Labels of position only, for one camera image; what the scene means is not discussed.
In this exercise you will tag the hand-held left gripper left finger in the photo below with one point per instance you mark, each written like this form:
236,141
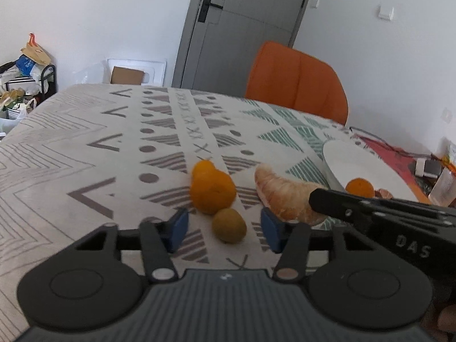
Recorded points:
178,228

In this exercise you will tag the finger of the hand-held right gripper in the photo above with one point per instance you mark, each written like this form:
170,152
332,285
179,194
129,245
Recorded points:
335,203

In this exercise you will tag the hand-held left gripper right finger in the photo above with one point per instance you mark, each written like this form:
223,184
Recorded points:
270,231

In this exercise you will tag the small orange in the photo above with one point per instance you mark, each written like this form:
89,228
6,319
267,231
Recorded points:
203,167
359,187

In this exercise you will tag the croissant bread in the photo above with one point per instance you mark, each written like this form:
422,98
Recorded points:
285,196

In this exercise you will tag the brown kiwi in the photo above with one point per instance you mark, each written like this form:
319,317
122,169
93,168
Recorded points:
229,225

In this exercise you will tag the white plate with blue print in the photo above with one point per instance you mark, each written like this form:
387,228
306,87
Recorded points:
356,164

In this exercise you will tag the large orange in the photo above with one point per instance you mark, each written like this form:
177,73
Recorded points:
212,193

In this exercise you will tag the small peeled citrus piece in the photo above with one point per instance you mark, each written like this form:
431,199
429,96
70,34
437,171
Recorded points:
385,194

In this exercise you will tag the translucent plastic cup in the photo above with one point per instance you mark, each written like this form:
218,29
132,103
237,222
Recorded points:
441,187

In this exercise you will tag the red and orange mat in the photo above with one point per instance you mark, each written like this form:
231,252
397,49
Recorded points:
392,156

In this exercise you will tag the white charger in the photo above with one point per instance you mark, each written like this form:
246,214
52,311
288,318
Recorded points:
422,167

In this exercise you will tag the patterned white tablecloth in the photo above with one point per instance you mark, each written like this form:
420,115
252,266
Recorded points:
89,156

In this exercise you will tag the orange chair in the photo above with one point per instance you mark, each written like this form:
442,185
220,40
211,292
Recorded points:
295,78

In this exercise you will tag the brown cardboard piece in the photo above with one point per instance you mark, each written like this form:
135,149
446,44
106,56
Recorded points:
126,75

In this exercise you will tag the white foam board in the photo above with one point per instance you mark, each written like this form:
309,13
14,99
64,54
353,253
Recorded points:
137,65

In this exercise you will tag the black metal rack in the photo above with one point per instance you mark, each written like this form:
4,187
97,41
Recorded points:
48,78

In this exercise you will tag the grey door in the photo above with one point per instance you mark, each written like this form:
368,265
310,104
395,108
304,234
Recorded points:
245,25

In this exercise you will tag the cluttered black shelf rack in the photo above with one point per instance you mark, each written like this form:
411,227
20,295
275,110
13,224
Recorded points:
25,67

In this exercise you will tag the white wall outlet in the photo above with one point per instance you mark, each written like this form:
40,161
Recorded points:
447,114

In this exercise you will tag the white wall switch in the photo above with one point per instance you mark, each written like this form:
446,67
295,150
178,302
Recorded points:
385,11
313,3

